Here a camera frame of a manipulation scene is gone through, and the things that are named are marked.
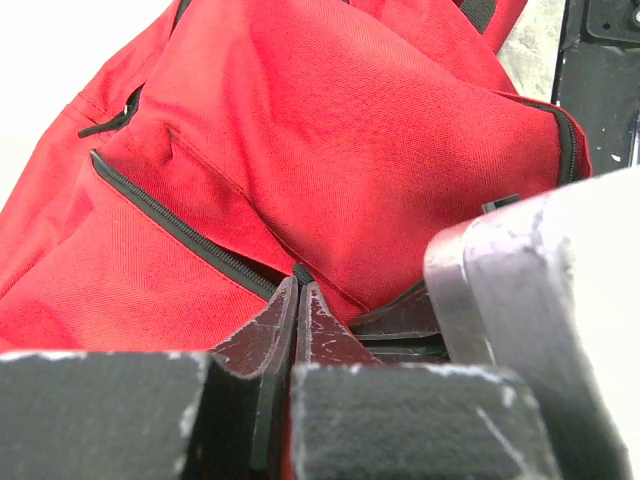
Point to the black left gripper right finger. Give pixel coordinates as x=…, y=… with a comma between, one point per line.
x=353, y=417

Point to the red backpack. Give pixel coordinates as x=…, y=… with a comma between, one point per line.
x=231, y=140

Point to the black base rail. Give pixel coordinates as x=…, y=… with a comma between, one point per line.
x=597, y=78

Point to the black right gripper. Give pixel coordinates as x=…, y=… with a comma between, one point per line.
x=548, y=287

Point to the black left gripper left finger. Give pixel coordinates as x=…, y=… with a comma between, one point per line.
x=166, y=415

